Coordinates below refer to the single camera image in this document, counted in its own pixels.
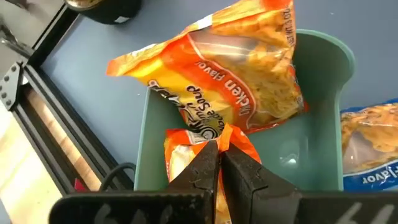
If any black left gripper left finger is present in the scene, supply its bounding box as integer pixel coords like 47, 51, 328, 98
49, 140, 220, 224

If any teal plastic bin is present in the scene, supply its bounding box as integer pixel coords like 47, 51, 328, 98
133, 29, 356, 192

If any orange chicken ramen pack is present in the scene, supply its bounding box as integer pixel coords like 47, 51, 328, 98
105, 0, 309, 141
164, 123, 262, 224

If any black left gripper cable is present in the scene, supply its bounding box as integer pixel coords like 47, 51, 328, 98
99, 162, 137, 191

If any blue soy sauce ramen pack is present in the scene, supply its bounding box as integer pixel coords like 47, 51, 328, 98
339, 98, 398, 192

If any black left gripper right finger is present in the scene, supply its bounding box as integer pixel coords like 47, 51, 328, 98
220, 141, 398, 224

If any black aluminium table frame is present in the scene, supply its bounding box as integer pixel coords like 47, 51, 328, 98
0, 0, 137, 195

